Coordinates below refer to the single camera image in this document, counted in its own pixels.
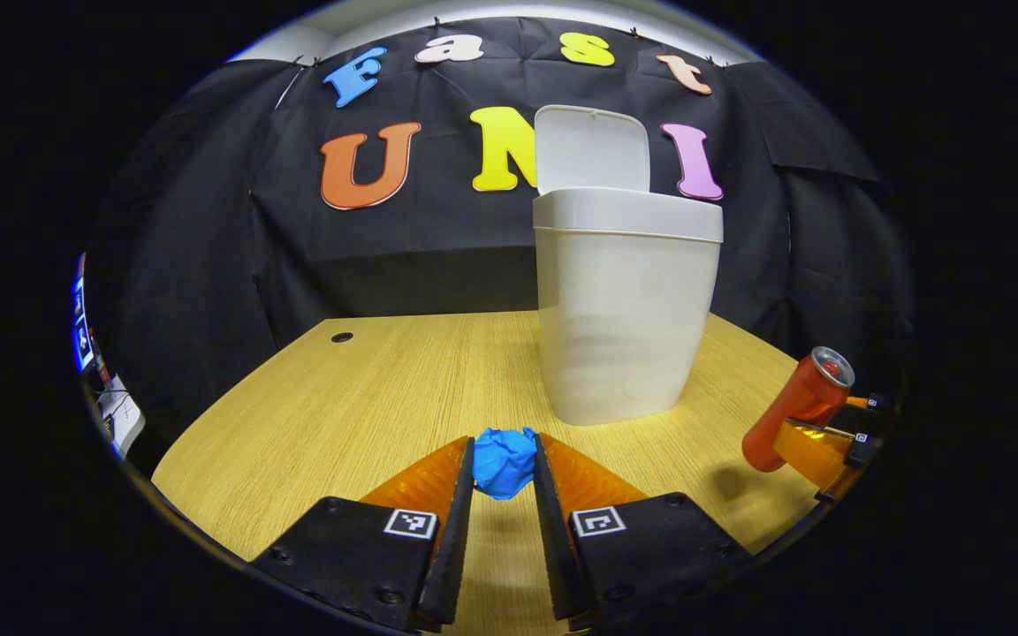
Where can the blue paper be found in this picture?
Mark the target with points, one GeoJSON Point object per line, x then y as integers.
{"type": "Point", "coordinates": [505, 464]}

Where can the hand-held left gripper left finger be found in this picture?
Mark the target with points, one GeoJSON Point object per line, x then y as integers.
{"type": "Point", "coordinates": [456, 548]}

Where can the computer monitor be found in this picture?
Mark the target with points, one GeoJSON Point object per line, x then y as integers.
{"type": "Point", "coordinates": [82, 327]}

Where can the red pop can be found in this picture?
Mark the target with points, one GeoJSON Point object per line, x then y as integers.
{"type": "Point", "coordinates": [792, 406]}

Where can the white desktop garbage bin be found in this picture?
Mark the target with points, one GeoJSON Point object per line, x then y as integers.
{"type": "Point", "coordinates": [624, 318]}

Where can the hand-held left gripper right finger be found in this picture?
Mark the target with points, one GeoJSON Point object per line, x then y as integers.
{"type": "Point", "coordinates": [553, 548]}

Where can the white side table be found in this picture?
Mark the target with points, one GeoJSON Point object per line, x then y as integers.
{"type": "Point", "coordinates": [125, 415]}

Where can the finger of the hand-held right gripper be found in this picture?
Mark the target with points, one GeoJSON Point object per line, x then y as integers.
{"type": "Point", "coordinates": [869, 404]}
{"type": "Point", "coordinates": [818, 455]}

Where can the black backdrop cloth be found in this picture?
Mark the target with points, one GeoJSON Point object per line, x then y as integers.
{"type": "Point", "coordinates": [421, 256]}

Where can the wooden desktop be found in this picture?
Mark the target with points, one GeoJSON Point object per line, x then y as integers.
{"type": "Point", "coordinates": [385, 397]}

